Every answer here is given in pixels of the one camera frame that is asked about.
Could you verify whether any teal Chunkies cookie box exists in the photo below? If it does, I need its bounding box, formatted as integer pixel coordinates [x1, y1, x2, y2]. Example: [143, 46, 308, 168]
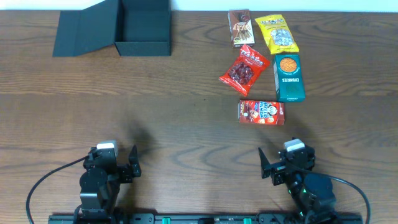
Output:
[272, 54, 305, 103]

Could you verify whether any red Hacks candy bag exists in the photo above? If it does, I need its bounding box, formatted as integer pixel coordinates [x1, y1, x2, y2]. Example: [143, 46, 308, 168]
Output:
[219, 44, 271, 96]

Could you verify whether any yellow Hacks candy bag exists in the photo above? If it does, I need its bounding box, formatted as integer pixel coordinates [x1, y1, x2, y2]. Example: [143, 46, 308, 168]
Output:
[255, 14, 299, 55]

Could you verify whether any black gift box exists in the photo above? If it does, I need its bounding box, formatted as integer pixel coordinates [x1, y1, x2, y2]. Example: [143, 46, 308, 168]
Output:
[53, 0, 172, 57]

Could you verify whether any brown Pocky snack box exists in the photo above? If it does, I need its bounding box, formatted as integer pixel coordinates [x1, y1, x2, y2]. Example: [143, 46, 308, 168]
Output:
[228, 9, 255, 47]

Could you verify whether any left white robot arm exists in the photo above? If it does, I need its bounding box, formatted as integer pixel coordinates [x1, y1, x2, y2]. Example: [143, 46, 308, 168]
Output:
[73, 141, 142, 223]

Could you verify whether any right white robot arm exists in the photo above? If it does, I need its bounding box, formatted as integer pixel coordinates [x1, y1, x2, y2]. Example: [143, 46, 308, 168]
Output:
[258, 145, 336, 223]

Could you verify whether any red Hello Panda box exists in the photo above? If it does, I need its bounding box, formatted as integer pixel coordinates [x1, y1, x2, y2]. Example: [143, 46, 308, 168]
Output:
[238, 100, 285, 126]

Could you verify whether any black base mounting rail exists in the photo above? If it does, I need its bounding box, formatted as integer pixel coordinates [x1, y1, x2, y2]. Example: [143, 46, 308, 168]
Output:
[48, 213, 364, 224]

